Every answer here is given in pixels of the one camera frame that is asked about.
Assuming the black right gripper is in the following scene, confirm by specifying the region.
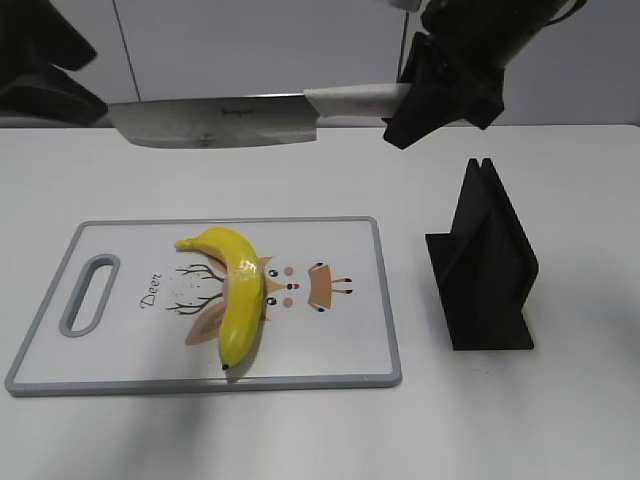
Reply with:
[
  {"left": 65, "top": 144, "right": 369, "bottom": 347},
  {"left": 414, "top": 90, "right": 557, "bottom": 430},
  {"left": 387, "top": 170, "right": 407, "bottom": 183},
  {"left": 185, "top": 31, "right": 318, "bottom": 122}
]
[{"left": 383, "top": 0, "right": 565, "bottom": 149}]

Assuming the cleaver knife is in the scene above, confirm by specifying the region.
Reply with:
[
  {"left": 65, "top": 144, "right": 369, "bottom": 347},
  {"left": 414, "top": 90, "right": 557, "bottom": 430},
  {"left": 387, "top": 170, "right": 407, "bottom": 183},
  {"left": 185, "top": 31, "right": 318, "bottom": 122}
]
[{"left": 108, "top": 83, "right": 410, "bottom": 149}]

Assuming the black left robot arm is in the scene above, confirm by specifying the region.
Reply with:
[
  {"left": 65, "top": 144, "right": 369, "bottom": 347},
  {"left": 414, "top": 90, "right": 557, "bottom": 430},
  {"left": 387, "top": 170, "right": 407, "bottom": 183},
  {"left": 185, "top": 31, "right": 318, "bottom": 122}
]
[{"left": 1, "top": 1, "right": 469, "bottom": 149}]

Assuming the yellow plastic banana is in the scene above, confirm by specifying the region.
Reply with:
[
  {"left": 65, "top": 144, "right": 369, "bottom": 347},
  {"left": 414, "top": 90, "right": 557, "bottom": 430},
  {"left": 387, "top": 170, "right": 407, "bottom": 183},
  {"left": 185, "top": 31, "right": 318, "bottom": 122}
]
[{"left": 175, "top": 227, "right": 265, "bottom": 370}]

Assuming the black knife stand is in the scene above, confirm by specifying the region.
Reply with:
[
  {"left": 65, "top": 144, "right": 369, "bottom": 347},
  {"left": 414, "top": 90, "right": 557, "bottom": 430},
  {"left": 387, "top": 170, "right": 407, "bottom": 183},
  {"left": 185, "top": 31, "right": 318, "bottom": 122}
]
[{"left": 425, "top": 158, "right": 539, "bottom": 351}]

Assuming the white cutting board, grey rim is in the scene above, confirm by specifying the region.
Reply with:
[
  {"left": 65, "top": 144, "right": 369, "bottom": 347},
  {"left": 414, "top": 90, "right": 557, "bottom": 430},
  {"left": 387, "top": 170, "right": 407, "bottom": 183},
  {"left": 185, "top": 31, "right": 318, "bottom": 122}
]
[{"left": 5, "top": 216, "right": 402, "bottom": 397}]

